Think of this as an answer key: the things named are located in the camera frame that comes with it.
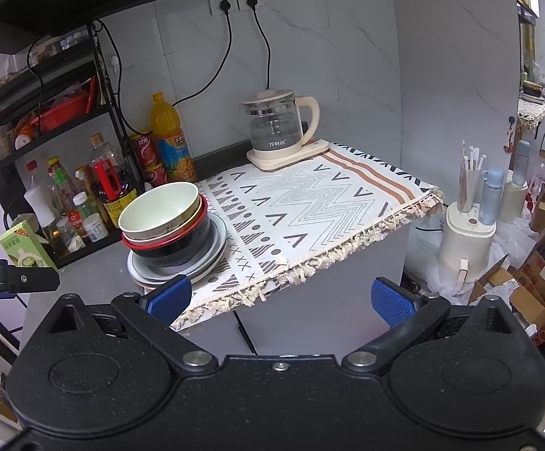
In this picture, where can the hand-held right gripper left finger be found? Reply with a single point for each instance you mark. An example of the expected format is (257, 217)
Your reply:
(171, 297)

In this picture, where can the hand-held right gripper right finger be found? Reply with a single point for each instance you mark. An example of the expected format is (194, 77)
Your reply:
(392, 303)

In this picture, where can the red and black bowl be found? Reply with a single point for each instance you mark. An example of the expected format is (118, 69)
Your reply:
(178, 253)

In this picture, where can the white plate with blue print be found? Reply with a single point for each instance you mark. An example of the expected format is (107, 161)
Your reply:
(218, 244)

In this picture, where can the pale green bowl with print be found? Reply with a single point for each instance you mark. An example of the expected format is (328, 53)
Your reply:
(198, 218)

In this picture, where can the plain pale green bowl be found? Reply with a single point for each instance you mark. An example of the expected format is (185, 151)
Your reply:
(159, 209)

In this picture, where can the green carton box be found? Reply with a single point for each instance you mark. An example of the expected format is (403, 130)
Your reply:
(21, 249)

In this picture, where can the glass oil bottle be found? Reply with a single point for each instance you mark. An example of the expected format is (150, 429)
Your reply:
(54, 242)

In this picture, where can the clear spice jar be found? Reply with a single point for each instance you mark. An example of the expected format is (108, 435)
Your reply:
(68, 237)

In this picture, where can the cream countertop appliance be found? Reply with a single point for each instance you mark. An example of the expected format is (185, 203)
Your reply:
(460, 244)

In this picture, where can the white capped seasoning jar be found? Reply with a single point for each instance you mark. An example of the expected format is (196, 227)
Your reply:
(96, 229)

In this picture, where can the clear bottle with red cap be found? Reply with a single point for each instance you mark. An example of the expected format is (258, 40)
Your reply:
(33, 176)

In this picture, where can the soy sauce jug yellow label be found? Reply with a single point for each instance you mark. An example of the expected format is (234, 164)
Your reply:
(117, 206)

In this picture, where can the red drink can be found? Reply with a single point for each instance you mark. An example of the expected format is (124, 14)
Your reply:
(156, 176)
(143, 150)

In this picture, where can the patterned fringed table cloth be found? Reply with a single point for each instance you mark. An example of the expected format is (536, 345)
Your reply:
(310, 206)

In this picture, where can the cup of white straws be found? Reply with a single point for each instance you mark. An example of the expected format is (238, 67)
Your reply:
(469, 188)

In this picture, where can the cardboard boxes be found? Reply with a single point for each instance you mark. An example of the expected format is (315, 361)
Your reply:
(530, 291)

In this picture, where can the light blue bottle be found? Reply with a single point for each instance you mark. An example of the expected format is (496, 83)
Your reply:
(492, 197)

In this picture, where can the orange juice bottle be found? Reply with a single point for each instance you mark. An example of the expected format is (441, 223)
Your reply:
(171, 150)

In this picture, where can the cream cylindrical container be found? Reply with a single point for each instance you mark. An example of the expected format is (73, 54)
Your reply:
(511, 204)

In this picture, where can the red plastic basket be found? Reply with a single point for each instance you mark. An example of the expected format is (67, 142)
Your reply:
(63, 115)

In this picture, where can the glass kettle on beige base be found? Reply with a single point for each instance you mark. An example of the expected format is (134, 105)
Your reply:
(277, 162)

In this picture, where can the black storage rack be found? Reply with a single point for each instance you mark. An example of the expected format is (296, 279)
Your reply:
(108, 103)

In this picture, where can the fringed lace cloth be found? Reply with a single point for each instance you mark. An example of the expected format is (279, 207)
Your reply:
(533, 115)

